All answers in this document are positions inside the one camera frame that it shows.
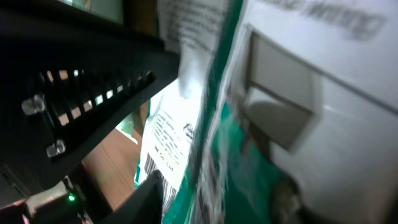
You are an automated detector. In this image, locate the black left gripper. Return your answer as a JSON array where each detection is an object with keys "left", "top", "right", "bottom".
[{"left": 1, "top": 162, "right": 103, "bottom": 223}]

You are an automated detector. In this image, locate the green 3M glove package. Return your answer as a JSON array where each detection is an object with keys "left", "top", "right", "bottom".
[{"left": 136, "top": 0, "right": 397, "bottom": 223}]

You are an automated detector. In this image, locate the white green small packet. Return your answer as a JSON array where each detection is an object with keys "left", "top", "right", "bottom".
[{"left": 116, "top": 101, "right": 150, "bottom": 146}]

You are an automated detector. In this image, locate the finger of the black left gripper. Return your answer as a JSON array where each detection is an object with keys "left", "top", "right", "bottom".
[{"left": 1, "top": 1, "right": 180, "bottom": 205}]

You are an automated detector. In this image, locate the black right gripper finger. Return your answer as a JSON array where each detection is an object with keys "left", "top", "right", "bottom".
[{"left": 101, "top": 170, "right": 163, "bottom": 224}]

